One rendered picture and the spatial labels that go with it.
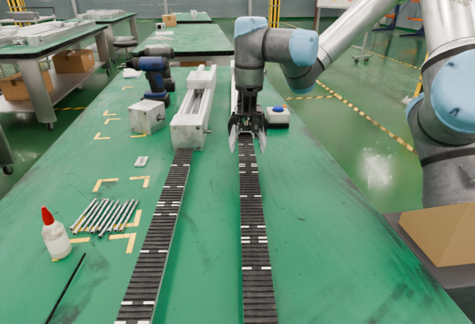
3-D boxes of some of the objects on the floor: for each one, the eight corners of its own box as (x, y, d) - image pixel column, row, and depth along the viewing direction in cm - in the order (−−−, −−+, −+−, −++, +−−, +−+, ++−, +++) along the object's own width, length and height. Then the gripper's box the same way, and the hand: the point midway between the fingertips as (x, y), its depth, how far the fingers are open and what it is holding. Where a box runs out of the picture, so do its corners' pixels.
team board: (305, 51, 681) (314, -47, 588) (320, 49, 701) (333, -45, 609) (354, 64, 563) (377, -57, 471) (371, 61, 584) (396, -55, 491)
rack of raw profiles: (370, 30, 1061) (385, -40, 957) (393, 30, 1071) (410, -40, 967) (437, 44, 772) (468, -55, 668) (466, 44, 783) (502, -54, 679)
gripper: (220, 89, 68) (222, 165, 78) (279, 89, 68) (274, 164, 78) (221, 80, 75) (223, 149, 85) (275, 79, 75) (270, 149, 85)
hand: (247, 148), depth 84 cm, fingers open, 8 cm apart
